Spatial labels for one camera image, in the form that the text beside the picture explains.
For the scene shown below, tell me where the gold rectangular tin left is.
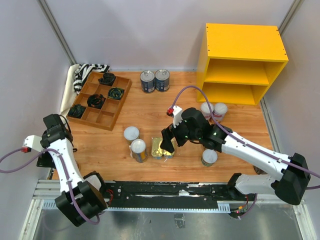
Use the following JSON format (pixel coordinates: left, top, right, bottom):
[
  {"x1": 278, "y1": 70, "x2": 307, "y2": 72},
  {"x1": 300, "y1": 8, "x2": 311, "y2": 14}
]
[{"x1": 151, "y1": 137, "x2": 163, "y2": 160}]

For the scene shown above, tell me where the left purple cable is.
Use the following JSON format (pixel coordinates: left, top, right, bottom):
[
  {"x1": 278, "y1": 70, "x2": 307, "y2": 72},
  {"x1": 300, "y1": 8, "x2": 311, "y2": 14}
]
[{"x1": 0, "y1": 147, "x2": 101, "y2": 226}]

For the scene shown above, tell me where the rolled green belt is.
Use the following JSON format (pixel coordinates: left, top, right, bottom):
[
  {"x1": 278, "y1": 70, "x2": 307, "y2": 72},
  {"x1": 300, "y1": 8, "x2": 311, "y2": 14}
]
[{"x1": 107, "y1": 87, "x2": 125, "y2": 100}]

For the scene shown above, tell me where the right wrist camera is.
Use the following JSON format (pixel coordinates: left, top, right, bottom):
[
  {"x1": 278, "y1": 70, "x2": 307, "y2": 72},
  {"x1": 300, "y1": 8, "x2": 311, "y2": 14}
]
[{"x1": 166, "y1": 105, "x2": 183, "y2": 128}]

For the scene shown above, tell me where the rolled dark belt bottom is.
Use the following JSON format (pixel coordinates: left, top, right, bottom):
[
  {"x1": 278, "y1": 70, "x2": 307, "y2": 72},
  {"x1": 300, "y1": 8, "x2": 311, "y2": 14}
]
[{"x1": 67, "y1": 104, "x2": 86, "y2": 119}]

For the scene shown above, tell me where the purple cable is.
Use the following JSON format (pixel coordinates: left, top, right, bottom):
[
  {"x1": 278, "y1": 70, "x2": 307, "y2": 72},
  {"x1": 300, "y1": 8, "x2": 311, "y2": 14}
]
[
  {"x1": 172, "y1": 85, "x2": 320, "y2": 190},
  {"x1": 0, "y1": 147, "x2": 101, "y2": 226}
]

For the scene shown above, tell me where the gold rectangular tin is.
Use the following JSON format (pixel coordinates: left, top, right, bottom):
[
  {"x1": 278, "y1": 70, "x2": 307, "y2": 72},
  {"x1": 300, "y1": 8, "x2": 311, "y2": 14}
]
[
  {"x1": 162, "y1": 138, "x2": 176, "y2": 159},
  {"x1": 151, "y1": 137, "x2": 163, "y2": 160}
]

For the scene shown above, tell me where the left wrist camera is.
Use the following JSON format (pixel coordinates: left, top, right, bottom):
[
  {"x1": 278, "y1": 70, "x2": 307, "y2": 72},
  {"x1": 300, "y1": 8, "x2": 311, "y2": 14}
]
[{"x1": 21, "y1": 135, "x2": 44, "y2": 153}]

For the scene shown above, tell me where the gold rectangular tin right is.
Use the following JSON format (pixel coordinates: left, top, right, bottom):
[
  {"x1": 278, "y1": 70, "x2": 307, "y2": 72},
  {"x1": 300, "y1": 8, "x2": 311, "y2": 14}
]
[{"x1": 162, "y1": 138, "x2": 176, "y2": 159}]

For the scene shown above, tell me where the rolled black belt top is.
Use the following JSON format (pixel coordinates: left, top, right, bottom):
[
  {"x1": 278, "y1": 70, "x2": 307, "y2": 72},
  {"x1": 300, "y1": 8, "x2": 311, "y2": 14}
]
[{"x1": 98, "y1": 72, "x2": 116, "y2": 86}]

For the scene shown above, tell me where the rolled black belt middle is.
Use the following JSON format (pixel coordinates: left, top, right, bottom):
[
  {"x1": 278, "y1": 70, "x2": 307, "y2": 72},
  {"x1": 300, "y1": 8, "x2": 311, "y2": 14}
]
[{"x1": 87, "y1": 94, "x2": 106, "y2": 109}]

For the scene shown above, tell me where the yellow shelf cabinet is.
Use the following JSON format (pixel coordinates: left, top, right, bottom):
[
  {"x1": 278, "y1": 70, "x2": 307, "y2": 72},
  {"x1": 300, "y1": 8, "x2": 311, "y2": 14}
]
[{"x1": 196, "y1": 23, "x2": 289, "y2": 106}]

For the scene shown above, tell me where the wooden divided tray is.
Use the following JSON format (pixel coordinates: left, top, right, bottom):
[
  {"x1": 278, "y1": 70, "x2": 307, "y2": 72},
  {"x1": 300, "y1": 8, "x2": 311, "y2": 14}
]
[{"x1": 67, "y1": 72, "x2": 132, "y2": 131}]

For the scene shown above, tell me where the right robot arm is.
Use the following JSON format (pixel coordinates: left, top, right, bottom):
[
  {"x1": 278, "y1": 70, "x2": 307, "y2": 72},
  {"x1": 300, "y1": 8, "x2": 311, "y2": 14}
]
[{"x1": 160, "y1": 105, "x2": 311, "y2": 206}]

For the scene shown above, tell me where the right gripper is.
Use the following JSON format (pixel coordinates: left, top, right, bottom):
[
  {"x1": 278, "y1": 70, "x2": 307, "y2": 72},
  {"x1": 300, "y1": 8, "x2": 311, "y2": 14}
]
[{"x1": 160, "y1": 115, "x2": 201, "y2": 153}]

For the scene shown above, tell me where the blue yellow can white lid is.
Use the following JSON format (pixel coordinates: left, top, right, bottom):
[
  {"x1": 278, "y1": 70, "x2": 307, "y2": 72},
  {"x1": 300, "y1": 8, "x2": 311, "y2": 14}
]
[{"x1": 130, "y1": 139, "x2": 148, "y2": 163}]

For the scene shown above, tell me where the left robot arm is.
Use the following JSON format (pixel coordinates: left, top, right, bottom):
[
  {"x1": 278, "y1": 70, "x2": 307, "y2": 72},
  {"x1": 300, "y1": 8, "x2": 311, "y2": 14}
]
[{"x1": 39, "y1": 114, "x2": 107, "y2": 227}]

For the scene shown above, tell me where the red white can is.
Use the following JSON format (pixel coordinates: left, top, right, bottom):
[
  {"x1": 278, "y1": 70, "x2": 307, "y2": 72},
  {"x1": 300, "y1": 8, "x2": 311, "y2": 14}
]
[
  {"x1": 213, "y1": 102, "x2": 228, "y2": 123},
  {"x1": 200, "y1": 102, "x2": 214, "y2": 121}
]

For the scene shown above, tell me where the striped cloth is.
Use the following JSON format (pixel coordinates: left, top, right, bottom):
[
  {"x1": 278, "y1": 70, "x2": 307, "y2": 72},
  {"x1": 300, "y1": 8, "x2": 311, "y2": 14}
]
[{"x1": 73, "y1": 63, "x2": 110, "y2": 95}]

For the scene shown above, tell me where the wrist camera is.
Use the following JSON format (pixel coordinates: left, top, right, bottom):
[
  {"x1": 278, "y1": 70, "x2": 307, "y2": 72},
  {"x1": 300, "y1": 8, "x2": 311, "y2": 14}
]
[
  {"x1": 166, "y1": 105, "x2": 183, "y2": 128},
  {"x1": 21, "y1": 135, "x2": 44, "y2": 153}
]

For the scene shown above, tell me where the rolled black belt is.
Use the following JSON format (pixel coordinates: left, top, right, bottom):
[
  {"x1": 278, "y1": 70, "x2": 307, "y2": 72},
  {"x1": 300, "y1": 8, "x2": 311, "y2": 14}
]
[
  {"x1": 98, "y1": 72, "x2": 116, "y2": 86},
  {"x1": 87, "y1": 94, "x2": 106, "y2": 109}
]

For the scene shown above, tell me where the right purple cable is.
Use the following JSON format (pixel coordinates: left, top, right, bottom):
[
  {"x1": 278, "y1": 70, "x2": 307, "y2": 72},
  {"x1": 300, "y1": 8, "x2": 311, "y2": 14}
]
[{"x1": 172, "y1": 85, "x2": 320, "y2": 190}]

